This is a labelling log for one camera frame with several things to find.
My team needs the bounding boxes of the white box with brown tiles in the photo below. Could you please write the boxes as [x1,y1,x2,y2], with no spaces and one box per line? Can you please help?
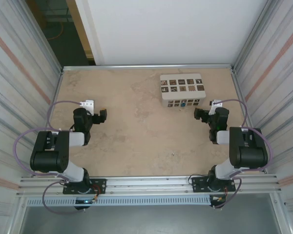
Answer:
[160,73,207,108]

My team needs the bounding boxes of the black controller board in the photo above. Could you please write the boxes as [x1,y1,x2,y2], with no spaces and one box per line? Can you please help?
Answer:
[209,195,227,210]
[74,198,91,211]

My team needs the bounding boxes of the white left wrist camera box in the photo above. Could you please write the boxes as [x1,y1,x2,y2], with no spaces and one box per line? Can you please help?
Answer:
[78,99,95,115]

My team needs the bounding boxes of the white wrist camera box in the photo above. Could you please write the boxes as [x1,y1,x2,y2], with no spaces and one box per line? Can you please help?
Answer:
[208,99,223,116]
[78,99,95,115]

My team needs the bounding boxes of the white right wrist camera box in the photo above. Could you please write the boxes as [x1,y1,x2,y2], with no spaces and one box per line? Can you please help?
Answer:
[208,99,223,116]

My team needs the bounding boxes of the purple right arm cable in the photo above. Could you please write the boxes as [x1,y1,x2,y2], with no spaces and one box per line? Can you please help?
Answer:
[213,98,274,210]

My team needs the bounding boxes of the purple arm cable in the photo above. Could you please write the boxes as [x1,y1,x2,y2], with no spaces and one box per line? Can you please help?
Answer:
[13,99,88,215]
[213,98,274,210]

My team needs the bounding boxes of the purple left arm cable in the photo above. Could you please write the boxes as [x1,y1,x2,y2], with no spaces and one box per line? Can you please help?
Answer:
[13,99,88,215]

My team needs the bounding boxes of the thin aluminium table edge rail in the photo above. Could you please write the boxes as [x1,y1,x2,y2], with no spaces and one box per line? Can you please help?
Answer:
[62,64,235,72]

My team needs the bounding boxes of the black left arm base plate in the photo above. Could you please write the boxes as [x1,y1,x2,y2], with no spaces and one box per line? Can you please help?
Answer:
[63,178,107,195]

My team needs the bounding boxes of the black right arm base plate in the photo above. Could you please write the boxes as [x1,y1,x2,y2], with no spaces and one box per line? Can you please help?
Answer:
[191,175,236,193]

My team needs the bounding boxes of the red and orange wires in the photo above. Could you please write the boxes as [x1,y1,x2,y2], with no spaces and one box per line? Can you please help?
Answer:
[219,186,230,201]
[91,184,106,202]

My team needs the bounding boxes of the wide aluminium mounting rail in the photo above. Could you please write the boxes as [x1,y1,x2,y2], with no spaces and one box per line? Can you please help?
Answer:
[16,174,283,197]

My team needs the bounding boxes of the wooden door frame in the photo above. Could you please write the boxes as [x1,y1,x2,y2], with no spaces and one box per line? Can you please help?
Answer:
[65,0,96,66]

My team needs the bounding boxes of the orange floor cable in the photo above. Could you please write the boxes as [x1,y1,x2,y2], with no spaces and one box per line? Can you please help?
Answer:
[47,22,65,41]

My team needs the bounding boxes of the grey slotted cable duct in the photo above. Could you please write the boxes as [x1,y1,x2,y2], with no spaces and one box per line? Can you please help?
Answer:
[26,195,212,207]

